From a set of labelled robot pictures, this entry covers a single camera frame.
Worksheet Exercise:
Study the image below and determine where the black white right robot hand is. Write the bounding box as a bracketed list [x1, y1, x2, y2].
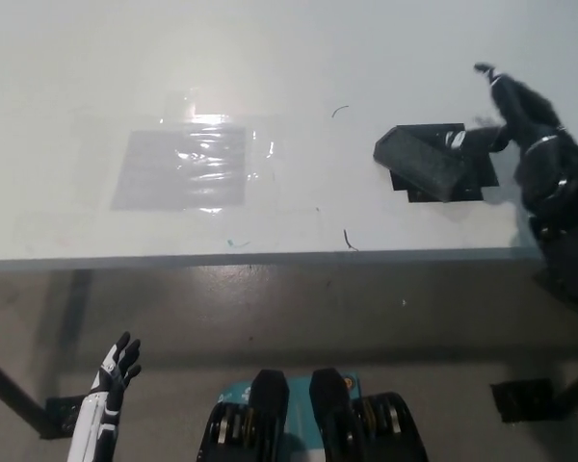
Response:
[444, 61, 566, 154]

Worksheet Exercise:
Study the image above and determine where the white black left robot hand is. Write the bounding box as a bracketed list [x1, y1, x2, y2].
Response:
[66, 331, 143, 462]

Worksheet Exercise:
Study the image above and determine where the dark grey whiteboard eraser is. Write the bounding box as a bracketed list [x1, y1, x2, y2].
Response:
[372, 125, 468, 204]

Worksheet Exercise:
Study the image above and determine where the black tape mark patch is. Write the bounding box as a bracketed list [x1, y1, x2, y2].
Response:
[388, 122, 501, 204]

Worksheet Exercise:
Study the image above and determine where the grey rectangular sheet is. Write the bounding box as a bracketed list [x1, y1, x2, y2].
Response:
[110, 126, 248, 212]

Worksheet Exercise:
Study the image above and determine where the clear plastic film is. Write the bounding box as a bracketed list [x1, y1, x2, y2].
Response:
[162, 90, 281, 217]

